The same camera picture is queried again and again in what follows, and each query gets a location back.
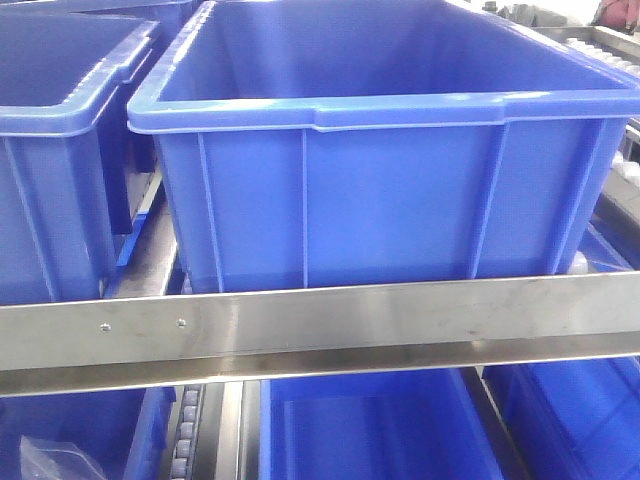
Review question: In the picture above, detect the stainless steel shelf rack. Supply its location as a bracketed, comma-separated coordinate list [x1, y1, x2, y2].
[0, 19, 640, 480]

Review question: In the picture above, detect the blue plastic bin upper middle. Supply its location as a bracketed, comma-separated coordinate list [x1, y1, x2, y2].
[128, 1, 639, 293]

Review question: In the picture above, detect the blue plastic bin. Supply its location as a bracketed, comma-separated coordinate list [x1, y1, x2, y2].
[259, 369, 504, 479]
[1, 1, 197, 305]
[128, 1, 639, 293]
[483, 356, 639, 479]
[1, 387, 176, 479]

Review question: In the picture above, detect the blue plastic bin lower middle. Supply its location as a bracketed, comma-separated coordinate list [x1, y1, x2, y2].
[259, 369, 504, 479]

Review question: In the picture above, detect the roller track strip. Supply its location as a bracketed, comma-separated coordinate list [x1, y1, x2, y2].
[170, 385, 204, 479]

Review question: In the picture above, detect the blue plastic bin upper left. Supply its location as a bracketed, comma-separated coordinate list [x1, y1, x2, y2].
[1, 1, 197, 305]

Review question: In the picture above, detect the blue plastic bin lower left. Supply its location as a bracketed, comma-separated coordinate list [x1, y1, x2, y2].
[1, 387, 176, 479]

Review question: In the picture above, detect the blue plastic bin lower right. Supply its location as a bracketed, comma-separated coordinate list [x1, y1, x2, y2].
[483, 356, 639, 479]

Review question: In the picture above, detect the clear plastic bag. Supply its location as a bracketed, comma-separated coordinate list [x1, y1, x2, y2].
[19, 436, 107, 480]

